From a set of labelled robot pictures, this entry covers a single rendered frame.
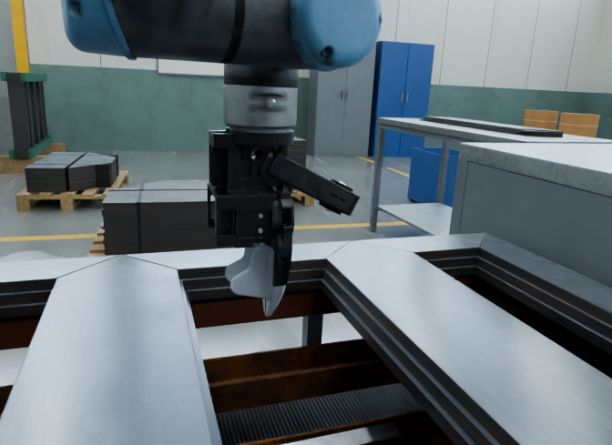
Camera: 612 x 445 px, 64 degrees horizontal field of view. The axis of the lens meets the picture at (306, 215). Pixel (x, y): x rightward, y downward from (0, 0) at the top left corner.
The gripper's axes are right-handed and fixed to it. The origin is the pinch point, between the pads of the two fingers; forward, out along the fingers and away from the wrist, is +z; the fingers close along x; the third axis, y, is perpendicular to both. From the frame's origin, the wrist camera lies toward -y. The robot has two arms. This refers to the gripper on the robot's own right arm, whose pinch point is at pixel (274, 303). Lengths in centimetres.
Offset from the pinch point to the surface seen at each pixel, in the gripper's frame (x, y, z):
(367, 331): -7.0, -16.1, 9.4
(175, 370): 1.9, 11.4, 5.8
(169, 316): -11.2, 11.2, 5.8
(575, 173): -19, -63, -11
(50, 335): -9.4, 25.1, 5.8
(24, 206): -416, 112, 88
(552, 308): -7, -50, 9
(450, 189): -351, -275, 69
